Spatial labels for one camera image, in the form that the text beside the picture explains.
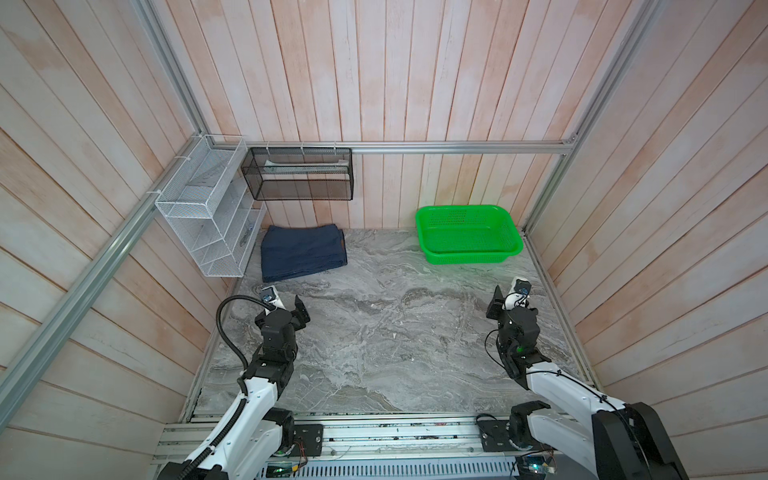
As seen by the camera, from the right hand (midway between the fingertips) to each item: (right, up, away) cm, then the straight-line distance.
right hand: (506, 287), depth 84 cm
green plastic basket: (-1, +18, +34) cm, 38 cm away
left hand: (-63, -5, -1) cm, 64 cm away
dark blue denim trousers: (-70, +11, +27) cm, 76 cm away
